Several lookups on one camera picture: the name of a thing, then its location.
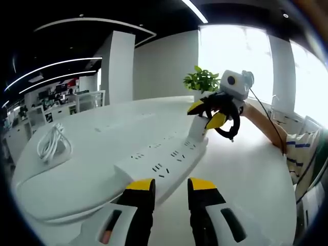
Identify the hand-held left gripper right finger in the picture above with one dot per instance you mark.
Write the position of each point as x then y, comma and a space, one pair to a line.
202, 217

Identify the white power strip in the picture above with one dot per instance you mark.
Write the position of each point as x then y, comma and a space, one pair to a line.
159, 161

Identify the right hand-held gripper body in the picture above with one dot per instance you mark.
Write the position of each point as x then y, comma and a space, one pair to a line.
235, 84

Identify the white desk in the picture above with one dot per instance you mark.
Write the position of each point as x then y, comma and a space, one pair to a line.
243, 166

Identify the white office chair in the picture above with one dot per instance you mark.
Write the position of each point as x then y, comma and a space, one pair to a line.
36, 116

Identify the white charger block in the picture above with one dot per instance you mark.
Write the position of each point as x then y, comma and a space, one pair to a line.
196, 128

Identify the person's left hand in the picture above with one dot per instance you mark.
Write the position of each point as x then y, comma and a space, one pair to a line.
106, 237

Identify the green potted plant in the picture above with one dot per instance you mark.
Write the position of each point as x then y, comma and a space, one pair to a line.
202, 80

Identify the white oval tray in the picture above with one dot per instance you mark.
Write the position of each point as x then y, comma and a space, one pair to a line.
71, 212

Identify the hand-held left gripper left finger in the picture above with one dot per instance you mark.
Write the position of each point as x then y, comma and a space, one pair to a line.
133, 220

